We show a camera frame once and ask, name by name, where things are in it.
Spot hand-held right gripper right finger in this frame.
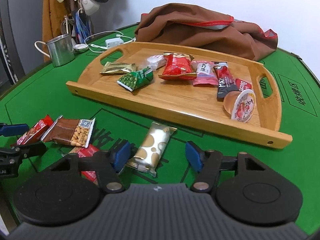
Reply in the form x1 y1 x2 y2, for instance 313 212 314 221
185 141 267 193

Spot gold dotted white snack packet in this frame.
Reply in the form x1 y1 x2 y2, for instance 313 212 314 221
126 121 178 178

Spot red and white snack packet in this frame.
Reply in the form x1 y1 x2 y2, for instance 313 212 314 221
16 115 54 145

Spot white charger with cable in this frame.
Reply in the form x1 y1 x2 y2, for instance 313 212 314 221
84 31 137 53

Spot metal mug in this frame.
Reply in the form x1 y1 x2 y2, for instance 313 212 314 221
34 33 75 67

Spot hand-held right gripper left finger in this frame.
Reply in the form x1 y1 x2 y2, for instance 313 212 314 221
49 141 132 193

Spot orange-brown coat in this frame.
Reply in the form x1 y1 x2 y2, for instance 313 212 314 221
41 0 75 63

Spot green pea snack packet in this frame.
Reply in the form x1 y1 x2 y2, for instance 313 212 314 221
117 66 154 93

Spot small red biscuit packet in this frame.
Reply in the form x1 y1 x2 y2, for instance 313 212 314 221
235 78 253 92

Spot blue lanyards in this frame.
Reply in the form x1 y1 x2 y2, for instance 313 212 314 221
75 9 92 44

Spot black and red stick packet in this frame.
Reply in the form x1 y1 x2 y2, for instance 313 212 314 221
213 61 239 102

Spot wooden tray with handles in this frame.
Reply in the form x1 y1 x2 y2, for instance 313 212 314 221
65 41 293 150

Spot jelly cup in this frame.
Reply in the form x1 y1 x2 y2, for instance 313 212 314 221
223 89 257 123

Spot small white bag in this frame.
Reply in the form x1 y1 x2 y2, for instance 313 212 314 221
79 0 100 16

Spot pink snack packet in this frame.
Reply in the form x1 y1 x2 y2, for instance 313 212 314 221
191 60 218 87

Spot brown peanut snack packet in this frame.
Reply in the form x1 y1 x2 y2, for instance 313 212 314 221
41 115 96 148

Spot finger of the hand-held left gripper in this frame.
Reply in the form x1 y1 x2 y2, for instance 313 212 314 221
0 142 47 159
0 123 30 137

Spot brown cloth bag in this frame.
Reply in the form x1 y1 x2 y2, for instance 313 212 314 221
134 2 278 62

